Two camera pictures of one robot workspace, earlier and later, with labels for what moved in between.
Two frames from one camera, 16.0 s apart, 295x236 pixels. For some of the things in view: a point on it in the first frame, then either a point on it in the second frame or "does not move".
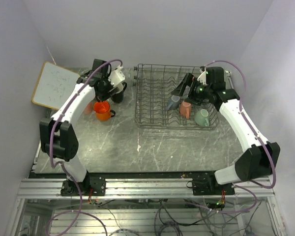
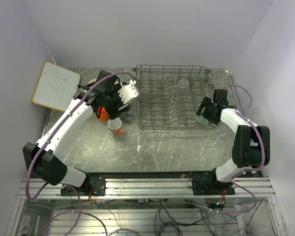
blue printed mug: x=174 y=103 to x=124 y=115
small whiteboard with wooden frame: x=55 y=85 does not move
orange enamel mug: x=103 y=111 does not move
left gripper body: x=104 y=95 to x=113 y=103
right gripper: x=188 y=80 to x=206 y=103
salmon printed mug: x=185 y=109 to x=115 y=127
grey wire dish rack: x=154 y=84 does not move
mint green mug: x=201 y=117 does not move
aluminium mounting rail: x=40 y=189 does not move
